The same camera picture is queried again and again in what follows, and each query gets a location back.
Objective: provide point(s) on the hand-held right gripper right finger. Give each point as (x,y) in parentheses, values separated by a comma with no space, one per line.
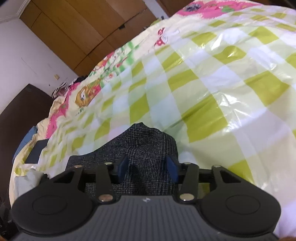
(172,169)

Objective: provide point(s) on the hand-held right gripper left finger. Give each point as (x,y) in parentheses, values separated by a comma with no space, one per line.
(122,169)

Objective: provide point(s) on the dark grey checked pants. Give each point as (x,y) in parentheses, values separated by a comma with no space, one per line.
(143,143)

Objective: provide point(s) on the green checked printed blanket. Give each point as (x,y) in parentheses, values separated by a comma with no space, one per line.
(208,92)

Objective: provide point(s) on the dark navy folded cloth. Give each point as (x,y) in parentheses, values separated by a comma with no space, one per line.
(37,150)

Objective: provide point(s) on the light grey garment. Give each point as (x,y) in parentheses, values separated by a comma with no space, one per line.
(30,179)

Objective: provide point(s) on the striped black white cloth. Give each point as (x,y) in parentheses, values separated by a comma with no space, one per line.
(60,89)

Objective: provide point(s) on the blue cloth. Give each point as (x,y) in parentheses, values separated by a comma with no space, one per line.
(23,143)

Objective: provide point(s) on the wooden wardrobe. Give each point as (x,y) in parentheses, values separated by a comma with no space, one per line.
(81,30)

